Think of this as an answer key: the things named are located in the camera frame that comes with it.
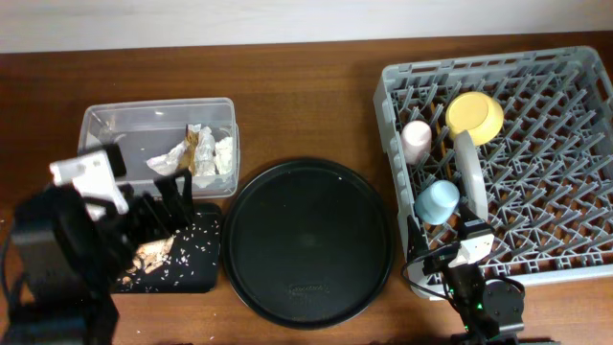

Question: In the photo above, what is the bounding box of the gold foil wrapper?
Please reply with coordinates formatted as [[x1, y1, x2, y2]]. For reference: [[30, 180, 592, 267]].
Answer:
[[176, 126, 199, 173]]

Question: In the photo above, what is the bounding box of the food scraps pile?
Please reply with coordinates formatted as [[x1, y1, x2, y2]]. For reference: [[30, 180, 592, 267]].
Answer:
[[121, 236, 175, 285]]

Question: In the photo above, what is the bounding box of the large white napkin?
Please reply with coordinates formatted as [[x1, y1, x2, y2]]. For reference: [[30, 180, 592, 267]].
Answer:
[[147, 124, 216, 188]]

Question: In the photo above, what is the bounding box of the blue cup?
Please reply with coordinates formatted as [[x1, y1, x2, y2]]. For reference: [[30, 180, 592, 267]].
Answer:
[[415, 180, 460, 225]]

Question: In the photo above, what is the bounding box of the small white tissue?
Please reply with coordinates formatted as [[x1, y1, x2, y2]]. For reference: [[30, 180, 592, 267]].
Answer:
[[215, 137, 234, 174]]

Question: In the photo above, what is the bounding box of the grey round plate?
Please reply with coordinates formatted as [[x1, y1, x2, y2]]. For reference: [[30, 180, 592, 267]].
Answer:
[[454, 130, 488, 220]]

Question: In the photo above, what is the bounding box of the pink cup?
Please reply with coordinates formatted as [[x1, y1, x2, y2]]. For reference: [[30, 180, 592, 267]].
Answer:
[[400, 120, 432, 165]]

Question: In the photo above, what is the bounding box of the yellow bowl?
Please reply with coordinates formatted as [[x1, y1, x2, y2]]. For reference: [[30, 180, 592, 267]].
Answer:
[[445, 91, 504, 146]]

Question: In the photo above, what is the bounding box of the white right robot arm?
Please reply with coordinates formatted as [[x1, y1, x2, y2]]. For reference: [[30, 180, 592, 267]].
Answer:
[[401, 218, 526, 345]]

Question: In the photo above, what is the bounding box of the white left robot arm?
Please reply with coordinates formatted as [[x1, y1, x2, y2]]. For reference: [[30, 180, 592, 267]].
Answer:
[[1, 170, 194, 344]]

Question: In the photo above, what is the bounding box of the clear plastic waste bin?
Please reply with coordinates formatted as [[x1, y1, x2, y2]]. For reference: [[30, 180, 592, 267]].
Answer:
[[78, 98, 240, 199]]

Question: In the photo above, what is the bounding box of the grey plastic dishwasher rack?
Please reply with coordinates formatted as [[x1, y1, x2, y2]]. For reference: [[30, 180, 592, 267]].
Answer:
[[374, 46, 612, 286]]

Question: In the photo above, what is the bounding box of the black rectangular tray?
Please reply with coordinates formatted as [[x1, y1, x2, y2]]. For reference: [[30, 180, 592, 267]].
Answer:
[[115, 203, 222, 293]]

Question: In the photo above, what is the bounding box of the round black serving tray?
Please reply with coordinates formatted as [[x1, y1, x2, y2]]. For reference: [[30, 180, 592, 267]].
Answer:
[[221, 158, 395, 330]]

